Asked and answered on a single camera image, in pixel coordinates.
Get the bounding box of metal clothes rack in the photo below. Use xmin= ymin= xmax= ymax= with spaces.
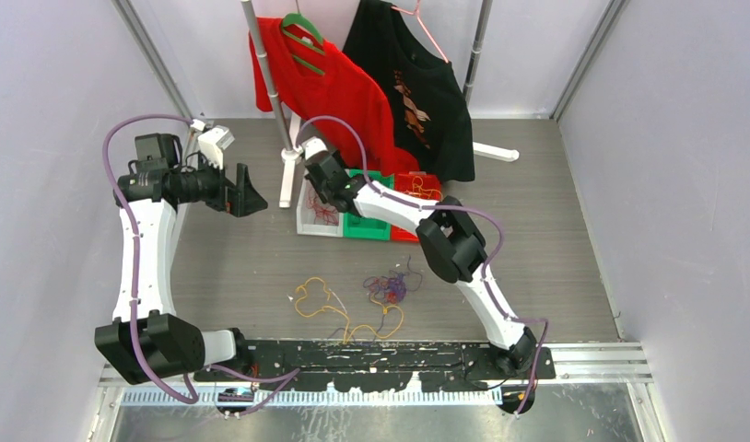
xmin=240 ymin=1 xmax=520 ymax=209

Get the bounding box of red t-shirt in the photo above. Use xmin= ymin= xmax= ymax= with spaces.
xmin=257 ymin=17 xmax=419 ymax=176

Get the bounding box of red cable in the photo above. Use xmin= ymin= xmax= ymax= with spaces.
xmin=306 ymin=189 xmax=343 ymax=228

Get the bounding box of green plastic bin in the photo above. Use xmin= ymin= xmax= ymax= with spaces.
xmin=342 ymin=170 xmax=394 ymax=241

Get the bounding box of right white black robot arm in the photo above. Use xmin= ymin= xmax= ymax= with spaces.
xmin=305 ymin=151 xmax=542 ymax=378

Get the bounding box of red plastic bin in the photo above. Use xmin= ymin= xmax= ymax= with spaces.
xmin=391 ymin=173 xmax=443 ymax=243

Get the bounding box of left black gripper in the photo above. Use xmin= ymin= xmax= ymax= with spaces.
xmin=178 ymin=151 xmax=266 ymax=217

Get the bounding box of coloured cable pile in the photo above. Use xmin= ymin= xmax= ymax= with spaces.
xmin=362 ymin=254 xmax=425 ymax=308

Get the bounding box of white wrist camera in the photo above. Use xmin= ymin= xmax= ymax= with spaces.
xmin=197 ymin=125 xmax=235 ymax=169
xmin=300 ymin=136 xmax=328 ymax=161

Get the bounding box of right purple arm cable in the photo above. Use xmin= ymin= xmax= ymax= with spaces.
xmin=295 ymin=115 xmax=551 ymax=419

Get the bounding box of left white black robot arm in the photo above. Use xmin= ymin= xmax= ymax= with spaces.
xmin=94 ymin=134 xmax=268 ymax=385

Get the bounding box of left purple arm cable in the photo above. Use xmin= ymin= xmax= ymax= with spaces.
xmin=101 ymin=113 xmax=303 ymax=419

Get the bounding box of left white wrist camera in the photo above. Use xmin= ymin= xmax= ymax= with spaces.
xmin=197 ymin=125 xmax=235 ymax=169

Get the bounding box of black printed t-shirt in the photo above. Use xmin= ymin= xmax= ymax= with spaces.
xmin=343 ymin=1 xmax=475 ymax=182

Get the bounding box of pink clothes hanger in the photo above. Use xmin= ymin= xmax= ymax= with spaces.
xmin=391 ymin=0 xmax=450 ymax=64

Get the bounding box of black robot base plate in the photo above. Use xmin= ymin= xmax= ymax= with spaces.
xmin=225 ymin=340 xmax=531 ymax=393

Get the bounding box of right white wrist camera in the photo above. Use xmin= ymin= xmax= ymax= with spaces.
xmin=300 ymin=136 xmax=328 ymax=161

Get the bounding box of green clothes hanger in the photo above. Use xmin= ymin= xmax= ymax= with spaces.
xmin=281 ymin=12 xmax=325 ymax=55

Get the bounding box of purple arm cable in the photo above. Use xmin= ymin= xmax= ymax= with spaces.
xmin=101 ymin=113 xmax=303 ymax=419
xmin=295 ymin=115 xmax=551 ymax=419

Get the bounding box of white plastic bin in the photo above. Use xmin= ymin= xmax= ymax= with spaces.
xmin=296 ymin=180 xmax=343 ymax=238

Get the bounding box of yellow cable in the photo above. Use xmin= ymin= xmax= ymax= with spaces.
xmin=405 ymin=175 xmax=442 ymax=203
xmin=293 ymin=275 xmax=406 ymax=344

